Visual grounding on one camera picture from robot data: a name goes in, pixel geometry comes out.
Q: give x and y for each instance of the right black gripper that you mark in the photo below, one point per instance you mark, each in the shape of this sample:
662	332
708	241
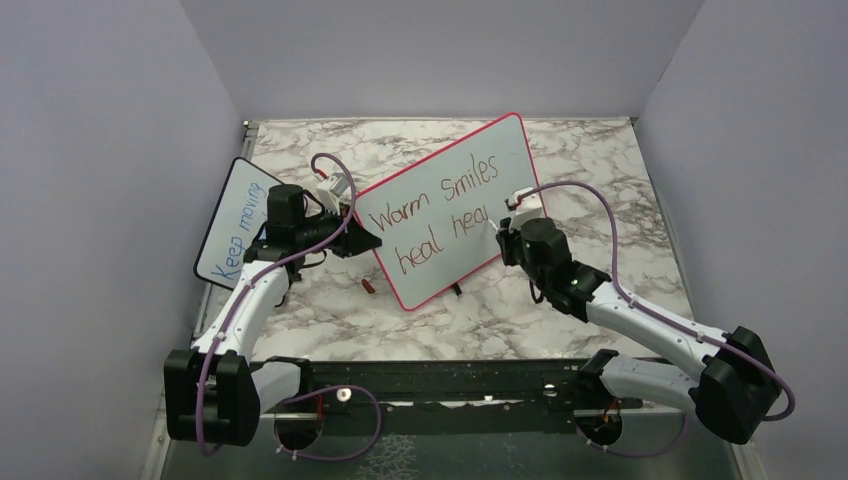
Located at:
506	236

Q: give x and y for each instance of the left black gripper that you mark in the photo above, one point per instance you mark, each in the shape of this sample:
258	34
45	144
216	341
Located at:
354	240

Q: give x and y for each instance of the brown marker cap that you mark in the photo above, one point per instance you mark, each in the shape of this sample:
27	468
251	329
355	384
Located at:
368	286

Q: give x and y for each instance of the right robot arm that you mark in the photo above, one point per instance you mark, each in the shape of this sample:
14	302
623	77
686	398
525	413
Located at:
725	379

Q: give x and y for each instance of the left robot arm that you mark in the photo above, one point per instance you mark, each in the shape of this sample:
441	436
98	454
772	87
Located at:
212	394

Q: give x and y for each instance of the pink framed whiteboard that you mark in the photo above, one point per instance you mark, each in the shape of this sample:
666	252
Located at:
432	216

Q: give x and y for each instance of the black framed written whiteboard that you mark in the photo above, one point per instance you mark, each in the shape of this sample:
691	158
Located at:
239	212

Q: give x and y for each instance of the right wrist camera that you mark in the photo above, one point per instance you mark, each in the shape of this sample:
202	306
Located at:
524	205

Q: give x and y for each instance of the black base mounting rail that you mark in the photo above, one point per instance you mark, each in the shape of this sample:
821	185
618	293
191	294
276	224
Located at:
447	397

